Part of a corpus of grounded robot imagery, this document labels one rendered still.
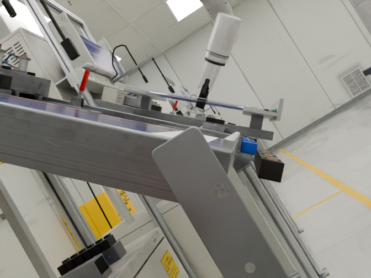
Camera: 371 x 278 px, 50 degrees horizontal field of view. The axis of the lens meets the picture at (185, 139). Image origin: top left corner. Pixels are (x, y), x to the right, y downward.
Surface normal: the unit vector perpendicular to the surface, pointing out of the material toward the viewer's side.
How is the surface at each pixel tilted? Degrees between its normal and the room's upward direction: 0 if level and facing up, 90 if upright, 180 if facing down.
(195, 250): 90
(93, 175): 90
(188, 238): 90
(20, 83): 133
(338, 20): 90
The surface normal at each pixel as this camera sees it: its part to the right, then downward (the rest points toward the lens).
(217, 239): -0.14, 0.03
